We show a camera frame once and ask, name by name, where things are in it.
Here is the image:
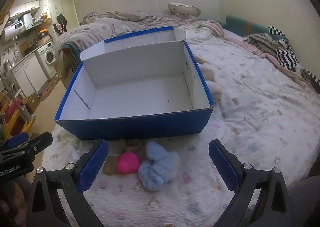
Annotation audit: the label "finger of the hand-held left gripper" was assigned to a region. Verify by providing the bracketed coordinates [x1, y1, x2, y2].
[0, 132, 30, 154]
[15, 131, 53, 160]

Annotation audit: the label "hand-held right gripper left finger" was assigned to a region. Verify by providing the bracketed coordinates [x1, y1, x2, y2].
[26, 139, 109, 227]

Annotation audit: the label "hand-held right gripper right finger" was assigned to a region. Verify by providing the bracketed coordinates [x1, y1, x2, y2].
[209, 139, 295, 227]

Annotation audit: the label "pink rubber toy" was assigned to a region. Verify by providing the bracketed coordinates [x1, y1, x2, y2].
[117, 152, 140, 174]

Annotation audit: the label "brown patterned scrunchie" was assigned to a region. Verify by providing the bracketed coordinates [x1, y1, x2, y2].
[120, 138, 148, 160]

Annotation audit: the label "blue cardboard box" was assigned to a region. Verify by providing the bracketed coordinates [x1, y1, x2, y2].
[54, 26, 215, 141]

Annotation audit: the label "light blue fluffy towel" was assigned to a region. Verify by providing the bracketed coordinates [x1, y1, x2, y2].
[137, 141, 180, 192]

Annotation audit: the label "brown paper piece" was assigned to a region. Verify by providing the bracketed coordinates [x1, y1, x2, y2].
[102, 156, 120, 175]

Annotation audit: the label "yellow wooden rack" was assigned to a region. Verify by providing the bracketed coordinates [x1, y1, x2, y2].
[5, 112, 35, 140]

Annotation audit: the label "red bag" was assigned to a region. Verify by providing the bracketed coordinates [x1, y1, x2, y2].
[2, 103, 22, 128]

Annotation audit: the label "brown cardboard carton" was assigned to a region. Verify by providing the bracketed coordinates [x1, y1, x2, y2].
[24, 92, 41, 114]

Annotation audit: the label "oval floor rug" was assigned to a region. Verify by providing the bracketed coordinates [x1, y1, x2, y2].
[37, 77, 62, 101]

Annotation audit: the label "printed white bed sheet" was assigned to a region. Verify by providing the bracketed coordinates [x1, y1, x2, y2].
[41, 27, 320, 227]

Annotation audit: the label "white kitchen base cabinets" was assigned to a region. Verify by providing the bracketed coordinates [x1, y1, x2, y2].
[11, 55, 50, 95]

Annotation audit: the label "white washing machine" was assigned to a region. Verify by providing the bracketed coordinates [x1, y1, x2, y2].
[35, 41, 58, 79]

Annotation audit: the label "beige fluffy blanket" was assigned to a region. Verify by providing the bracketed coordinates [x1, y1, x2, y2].
[195, 54, 223, 104]

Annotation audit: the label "white water heater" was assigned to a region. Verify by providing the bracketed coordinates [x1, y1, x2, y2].
[0, 21, 25, 44]

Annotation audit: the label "dark hanging clothes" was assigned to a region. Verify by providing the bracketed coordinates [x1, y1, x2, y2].
[54, 13, 68, 35]

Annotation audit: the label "black white striped cloth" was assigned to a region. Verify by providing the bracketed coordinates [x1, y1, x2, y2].
[269, 26, 299, 71]

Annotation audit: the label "knitted patterned blanket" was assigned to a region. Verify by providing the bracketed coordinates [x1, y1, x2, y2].
[244, 32, 288, 54]

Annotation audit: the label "grey white cat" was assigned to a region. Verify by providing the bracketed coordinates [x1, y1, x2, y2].
[84, 13, 98, 25]

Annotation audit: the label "teal headboard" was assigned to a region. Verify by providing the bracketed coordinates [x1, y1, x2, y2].
[226, 15, 288, 40]

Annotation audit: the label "cream ruffled pillow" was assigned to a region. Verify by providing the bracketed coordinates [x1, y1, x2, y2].
[167, 2, 202, 17]

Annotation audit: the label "white kitchen wall cabinets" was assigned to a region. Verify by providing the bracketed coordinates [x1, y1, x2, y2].
[9, 0, 40, 18]

